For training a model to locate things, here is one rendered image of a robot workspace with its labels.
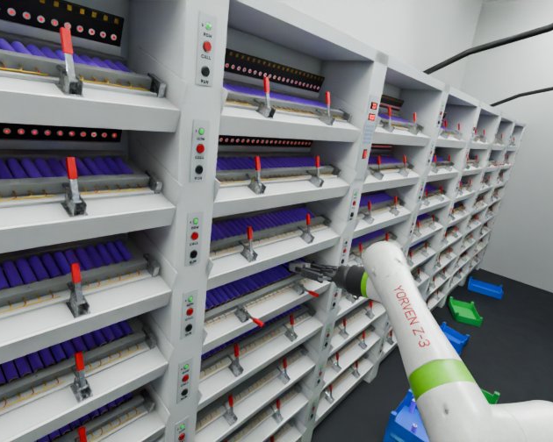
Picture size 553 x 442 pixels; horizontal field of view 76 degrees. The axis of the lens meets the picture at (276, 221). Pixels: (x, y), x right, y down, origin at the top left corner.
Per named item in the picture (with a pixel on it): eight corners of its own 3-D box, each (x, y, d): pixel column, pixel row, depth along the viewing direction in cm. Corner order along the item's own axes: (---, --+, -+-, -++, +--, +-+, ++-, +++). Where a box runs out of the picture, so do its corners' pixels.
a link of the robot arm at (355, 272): (375, 261, 109) (361, 268, 103) (374, 297, 111) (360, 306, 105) (357, 258, 113) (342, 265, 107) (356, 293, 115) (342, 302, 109)
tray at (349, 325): (384, 314, 199) (397, 296, 192) (324, 360, 154) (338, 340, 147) (355, 289, 208) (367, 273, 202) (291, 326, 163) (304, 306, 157)
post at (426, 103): (376, 375, 218) (450, 86, 169) (369, 383, 211) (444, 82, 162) (348, 359, 231) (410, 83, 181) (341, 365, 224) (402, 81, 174)
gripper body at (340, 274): (343, 294, 108) (319, 287, 114) (357, 286, 115) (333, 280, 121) (344, 270, 107) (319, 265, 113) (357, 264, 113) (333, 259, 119)
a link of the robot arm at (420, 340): (414, 393, 75) (467, 376, 72) (403, 370, 68) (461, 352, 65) (364, 267, 103) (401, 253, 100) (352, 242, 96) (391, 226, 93)
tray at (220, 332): (326, 290, 136) (337, 272, 131) (197, 357, 91) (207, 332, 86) (290, 257, 145) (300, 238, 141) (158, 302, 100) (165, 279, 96)
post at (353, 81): (310, 445, 166) (389, 55, 117) (298, 458, 159) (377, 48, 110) (278, 418, 179) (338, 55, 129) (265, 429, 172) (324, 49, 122)
